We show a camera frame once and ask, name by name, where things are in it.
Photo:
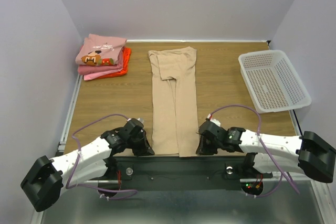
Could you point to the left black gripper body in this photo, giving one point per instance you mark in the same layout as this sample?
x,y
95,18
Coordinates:
x,y
137,142

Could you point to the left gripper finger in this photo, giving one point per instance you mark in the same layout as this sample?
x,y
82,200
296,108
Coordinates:
x,y
146,151
146,142

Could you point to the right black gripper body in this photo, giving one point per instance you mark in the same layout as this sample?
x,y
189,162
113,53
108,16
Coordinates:
x,y
206,143

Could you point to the beige t shirt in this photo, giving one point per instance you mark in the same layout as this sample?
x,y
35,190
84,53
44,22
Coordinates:
x,y
175,120

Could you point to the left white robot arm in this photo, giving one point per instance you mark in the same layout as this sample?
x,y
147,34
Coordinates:
x,y
49,178

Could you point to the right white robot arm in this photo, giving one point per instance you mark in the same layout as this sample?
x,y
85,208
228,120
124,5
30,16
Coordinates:
x,y
308,154

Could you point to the white plastic basket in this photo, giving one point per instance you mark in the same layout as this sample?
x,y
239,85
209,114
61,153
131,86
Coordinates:
x,y
272,82

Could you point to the light pink folded shirt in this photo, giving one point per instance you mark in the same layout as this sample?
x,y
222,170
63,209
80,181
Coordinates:
x,y
102,75

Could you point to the dark pink folded shirt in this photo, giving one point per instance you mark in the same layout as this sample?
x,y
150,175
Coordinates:
x,y
82,70

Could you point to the orange folded shirt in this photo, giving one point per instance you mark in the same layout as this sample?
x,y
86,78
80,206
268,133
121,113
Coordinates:
x,y
124,70

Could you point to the pink printed folded shirt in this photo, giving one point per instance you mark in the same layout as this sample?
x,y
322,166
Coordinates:
x,y
100,51

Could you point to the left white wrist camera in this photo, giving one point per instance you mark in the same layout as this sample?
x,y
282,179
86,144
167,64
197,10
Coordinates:
x,y
135,122

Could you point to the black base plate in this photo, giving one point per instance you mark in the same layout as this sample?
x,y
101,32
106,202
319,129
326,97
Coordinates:
x,y
159,173

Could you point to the aluminium frame rail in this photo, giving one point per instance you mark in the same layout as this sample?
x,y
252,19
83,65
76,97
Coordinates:
x,y
65,131

